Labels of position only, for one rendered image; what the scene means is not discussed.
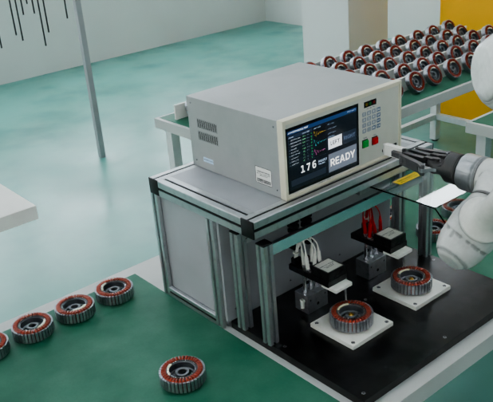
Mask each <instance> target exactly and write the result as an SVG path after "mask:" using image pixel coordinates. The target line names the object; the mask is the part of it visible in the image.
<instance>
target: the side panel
mask: <svg viewBox="0 0 493 402"><path fill-rule="evenodd" d="M151 197H152V208H153V214H154V220H155V225H156V236H157V242H158V248H159V254H160V265H161V270H162V276H163V282H164V292H165V293H167V294H169V295H170V296H172V297H173V298H175V299H176V300H178V301H180V302H182V303H183V304H185V305H186V306H188V307H189V308H191V309H193V310H194V311H195V312H197V313H199V314H201V315H202V316H204V317H205V318H207V319H208V320H210V321H212V322H214V323H215V324H216V325H218V326H221V328H223V329H225V328H226V327H227V325H228V326H230V325H231V321H229V322H227V321H226V317H225V309H224V300H223V286H222V279H221V270H220V262H219V248H218V239H217V232H216V224H215V222H214V221H211V220H210V219H207V218H205V217H203V216H202V215H198V214H196V213H195V212H193V211H190V210H188V209H186V208H184V207H181V206H180V205H178V204H175V203H173V202H171V201H169V200H167V199H164V198H162V197H160V196H158V195H155V194H153V193H151Z"/></svg>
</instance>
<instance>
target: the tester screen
mask: <svg viewBox="0 0 493 402"><path fill-rule="evenodd" d="M352 129H356V139H355V140H352V141H350V142H348V143H345V144H342V145H340V146H337V147H335V148H332V149H330V150H329V145H328V139H329V138H331V137H334V136H337V135H340V134H342V133H344V132H347V131H349V130H352ZM353 144H357V107H356V108H351V109H350V110H347V111H344V112H341V113H338V114H336V115H333V116H330V117H327V118H325V119H323V120H319V121H316V122H314V123H312V124H308V125H306V126H303V127H300V128H297V129H295V130H292V131H289V132H288V133H287V146H288V160H289V174H290V191H292V190H295V189H297V188H299V187H302V186H304V185H306V184H308V183H312V182H313V181H315V180H318V179H320V178H323V177H325V176H328V175H330V174H333V173H334V172H336V171H340V170H341V169H344V168H347V167H349V166H351V165H353V164H356V163H357V161H356V162H354V163H351V164H349V165H346V166H344V167H341V168H339V169H337V170H335V171H332V172H330V173H329V154H331V153H333V152H336V151H339V150H341V149H343V148H347V147H348V146H351V145H353ZM315 159H317V168H315V169H313V170H311V171H308V172H306V173H303V174H301V175H300V166H301V165H303V164H306V163H308V162H310V161H312V160H315ZM322 168H325V169H326V173H324V174H322V175H319V176H317V177H315V178H312V179H309V180H307V181H305V182H303V183H300V184H298V185H296V186H293V187H292V185H291V181H293V180H295V179H298V178H300V177H303V176H304V175H308V174H309V173H312V172H314V171H317V170H319V169H322Z"/></svg>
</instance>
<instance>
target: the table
mask: <svg viewBox="0 0 493 402"><path fill-rule="evenodd" d="M441 29H442V30H441V31H440V30H439V28H438V27H437V26H435V25H430V26H428V27H427V28H426V29H425V36H424V33H423V32H421V31H420V30H414V31H412V32H411V33H410V36H409V37H410V41H407V39H405V37H404V36H402V35H401V34H397V35H396V36H395V37H393V38H392V44H391V43H390V42H389V41H388V40H386V39H381V40H379V41H378V42H377V43H376V50H373V47H372V46H371V45H368V44H364V45H362V46H360V47H359V49H358V51H357V53H358V56H356V55H355V53H353V51H351V50H348V49H347V50H345V51H343V52H342V53H341V54H340V57H339V59H340V61H337V60H336V58H334V57H333V56H330V55H328V56H325V57H323V58H322V59H321V66H323V67H327V68H331V69H337V68H338V69H339V70H344V71H348V72H352V73H356V72H355V71H354V70H356V69H360V74H364V75H369V76H373V77H381V78H385V79H389V80H395V79H398V78H401V77H405V76H406V77H405V84H406V86H407V88H408V89H409V90H407V91H404V90H403V86H402V85H401V119H402V118H405V117H406V116H410V115H412V114H414V113H417V112H420V111H423V110H425V109H427V108H431V109H430V114H428V115H427V116H423V117H421V118H419V119H416V120H413V121H411V122H408V123H407V124H403V125H401V134H402V133H404V132H407V131H410V130H412V129H414V128H417V127H420V126H421V125H424V124H426V123H429V122H430V139H432V141H437V140H438V139H439V138H440V121H444V122H448V123H452V124H458V125H462V126H466V122H467V121H469V119H464V118H461V117H457V116H450V115H447V114H443V113H440V103H443V102H445V101H448V100H451V99H452V98H455V97H458V96H461V95H463V94H465V93H469V92H470V91H473V90H474V88H473V84H472V81H471V60H472V57H473V54H474V53H473V52H475V49H476V48H477V46H478V45H479V43H478V42H477V40H479V39H481V41H480V43H482V42H483V41H484V40H485V39H486V38H487V37H489V36H490V35H491V34H493V26H492V25H486V26H484V27H483V28H482V29H481V34H482V38H480V36H479V33H478V32H476V30H469V31H467V29H466V28H465V26H462V25H458V26H455V24H454V22H453V21H451V20H446V21H444V22H442V24H441ZM451 30H453V33H452V31H451ZM437 34H439V40H438V41H437V40H436V38H435V37H434V36H433V35H437ZM462 35H465V40H466V41H465V43H464V41H463V38H462V37H461V36H462ZM420 39H422V45H421V44H420V42H419V41H418V40H420ZM447 40H448V43H447V42H446V41H447ZM405 44H406V46H405V47H406V50H405V51H404V52H403V50H402V49H401V48H400V46H401V45H405ZM430 45H433V50H434V52H432V50H431V49H430V47H429V46H430ZM462 45H464V51H465V53H463V52H462V51H463V50H462V49H461V48H460V46H462ZM385 50H387V52H386V53H387V57H386V56H385V55H384V54H383V52H382V51H385ZM415 50H416V55H417V58H416V56H415V55H414V53H412V51H415ZM444 51H447V58H448V59H447V60H446V58H445V56H444V55H443V54H442V52H444ZM454 51H455V52H454ZM366 54H367V55H366ZM367 56H369V62H370V63H367V62H366V60H365V59H364V57H367ZM398 56H399V62H400V64H399V65H398V64H397V62H396V60H395V59H394V57H398ZM414 56H415V57H414ZM426 57H429V59H427V58H426ZM458 57H461V63H462V66H463V68H464V70H462V69H461V66H460V63H459V62H458V61H457V60H456V58H458ZM349 61H350V68H351V69H349V67H348V66H347V64H346V62H349ZM358 62H359V63H358ZM378 62H380V67H381V69H377V67H376V66H375V65H374V64H376V63H378ZM411 62H413V69H414V71H412V69H411V68H410V66H409V65H408V63H411ZM442 63H443V70H444V73H445V75H446V77H443V75H442V72H441V70H440V68H439V67H438V65H439V64H442ZM390 69H394V76H395V78H390V76H389V74H388V73H387V72H386V71H387V70H390ZM367 70H368V71H367ZM421 70H423V71H424V78H423V77H422V75H421V74H420V73H419V71H421ZM454 71H455V73H453V72H454ZM434 78H436V79H434ZM424 79H425V80H426V81H427V83H426V84H425V81H424ZM416 86H417V87H416ZM154 120H155V126H156V128H159V129H161V130H164V131H165V132H166V138H167V145H168V157H169V163H170V169H173V168H177V167H179V166H182V165H183V160H182V152H181V146H180V139H179V137H180V136H182V137H184V138H187V139H189V140H190V139H191V134H190V128H189V120H188V116H187V117H184V118H181V119H178V120H176V119H175V113H174V112H172V113H169V114H167V115H163V116H159V117H157V118H154Z"/></svg>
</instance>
